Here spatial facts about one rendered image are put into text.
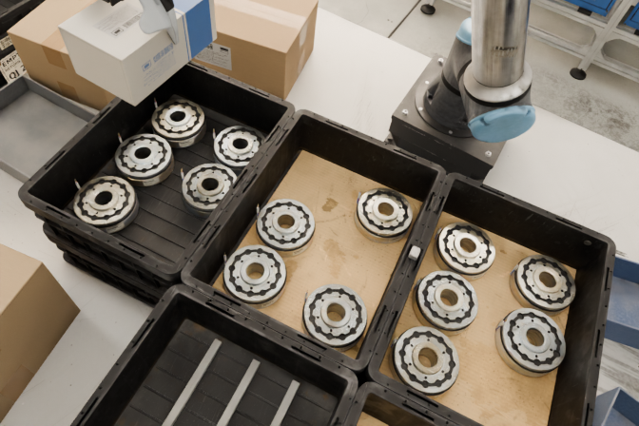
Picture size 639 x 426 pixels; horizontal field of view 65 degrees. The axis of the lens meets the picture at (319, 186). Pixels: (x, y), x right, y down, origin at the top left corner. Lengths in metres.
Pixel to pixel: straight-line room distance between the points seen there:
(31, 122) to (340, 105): 0.73
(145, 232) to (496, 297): 0.62
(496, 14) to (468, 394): 0.57
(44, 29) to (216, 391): 0.86
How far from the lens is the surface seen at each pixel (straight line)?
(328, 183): 0.98
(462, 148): 1.15
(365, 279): 0.89
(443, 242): 0.93
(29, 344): 0.97
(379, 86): 1.37
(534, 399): 0.91
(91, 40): 0.80
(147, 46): 0.79
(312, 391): 0.82
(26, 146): 1.29
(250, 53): 1.23
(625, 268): 1.22
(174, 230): 0.93
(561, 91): 2.75
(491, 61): 0.89
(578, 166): 1.40
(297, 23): 1.26
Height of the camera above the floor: 1.63
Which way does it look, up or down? 55 degrees down
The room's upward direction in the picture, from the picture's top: 9 degrees clockwise
